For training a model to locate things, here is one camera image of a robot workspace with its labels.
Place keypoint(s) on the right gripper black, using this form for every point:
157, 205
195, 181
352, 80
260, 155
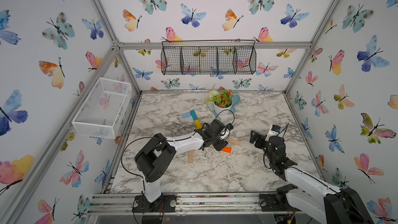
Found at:
262, 139

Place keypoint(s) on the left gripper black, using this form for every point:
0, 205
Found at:
221, 145

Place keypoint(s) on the yellow block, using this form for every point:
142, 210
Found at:
198, 124

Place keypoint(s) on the teal block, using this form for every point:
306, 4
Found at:
193, 115

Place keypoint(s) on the light blue block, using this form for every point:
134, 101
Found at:
186, 115

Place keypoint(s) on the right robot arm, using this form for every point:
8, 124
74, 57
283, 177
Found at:
320, 200

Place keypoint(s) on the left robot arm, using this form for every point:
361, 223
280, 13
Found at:
156, 156

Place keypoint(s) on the natural wood block right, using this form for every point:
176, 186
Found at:
234, 142

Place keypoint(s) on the natural wood block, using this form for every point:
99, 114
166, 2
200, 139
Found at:
234, 142
191, 156

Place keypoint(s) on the red orange block right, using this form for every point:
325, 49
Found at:
227, 149

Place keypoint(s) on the white flower pot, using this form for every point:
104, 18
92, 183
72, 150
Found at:
222, 111

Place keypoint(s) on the natural wood block lower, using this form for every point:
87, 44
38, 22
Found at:
191, 156

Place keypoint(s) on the artificial green orange plant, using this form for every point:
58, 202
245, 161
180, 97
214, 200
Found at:
221, 98

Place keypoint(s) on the light blue dustpan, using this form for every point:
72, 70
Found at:
235, 102

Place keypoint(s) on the white mesh basket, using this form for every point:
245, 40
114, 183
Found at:
101, 113

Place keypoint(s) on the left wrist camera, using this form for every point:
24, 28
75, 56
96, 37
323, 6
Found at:
229, 127

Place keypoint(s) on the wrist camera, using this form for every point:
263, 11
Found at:
229, 127
273, 130

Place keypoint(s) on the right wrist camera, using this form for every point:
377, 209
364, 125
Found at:
273, 130

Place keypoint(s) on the teal small brush handle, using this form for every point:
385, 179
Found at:
211, 107

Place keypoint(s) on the black wire basket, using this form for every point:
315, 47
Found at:
209, 57

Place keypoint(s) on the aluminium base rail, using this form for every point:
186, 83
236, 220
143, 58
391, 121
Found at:
190, 203

